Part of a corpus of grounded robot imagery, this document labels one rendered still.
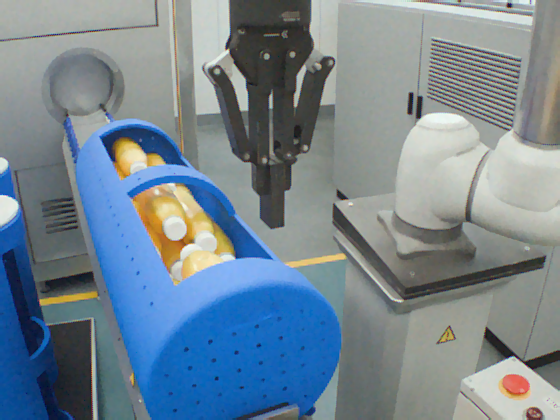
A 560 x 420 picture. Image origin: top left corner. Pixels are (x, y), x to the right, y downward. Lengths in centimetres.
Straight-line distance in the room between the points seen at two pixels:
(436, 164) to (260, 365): 54
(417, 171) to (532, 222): 24
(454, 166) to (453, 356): 45
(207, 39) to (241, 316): 523
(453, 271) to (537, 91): 39
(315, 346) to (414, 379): 54
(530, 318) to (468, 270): 126
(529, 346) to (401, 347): 134
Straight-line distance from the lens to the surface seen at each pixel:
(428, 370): 125
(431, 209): 109
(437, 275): 108
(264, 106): 50
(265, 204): 54
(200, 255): 79
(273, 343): 70
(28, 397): 167
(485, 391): 73
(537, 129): 98
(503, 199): 102
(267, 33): 49
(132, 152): 128
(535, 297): 231
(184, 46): 201
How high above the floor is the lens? 157
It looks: 24 degrees down
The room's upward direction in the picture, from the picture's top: straight up
